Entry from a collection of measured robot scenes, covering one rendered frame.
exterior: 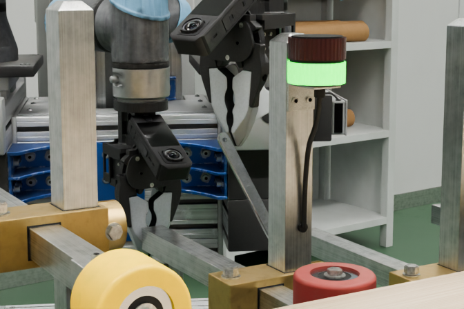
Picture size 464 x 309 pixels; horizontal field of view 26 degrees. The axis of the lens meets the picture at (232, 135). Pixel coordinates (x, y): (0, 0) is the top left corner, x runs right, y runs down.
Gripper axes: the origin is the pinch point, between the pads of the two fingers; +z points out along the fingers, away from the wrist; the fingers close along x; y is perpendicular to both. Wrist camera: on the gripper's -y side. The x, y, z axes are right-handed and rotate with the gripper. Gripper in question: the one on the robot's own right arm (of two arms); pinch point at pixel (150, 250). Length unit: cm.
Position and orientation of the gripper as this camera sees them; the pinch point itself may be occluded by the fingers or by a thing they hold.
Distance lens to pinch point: 135.2
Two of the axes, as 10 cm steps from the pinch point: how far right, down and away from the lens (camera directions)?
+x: -8.7, 0.8, -4.9
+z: 0.0, 9.9, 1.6
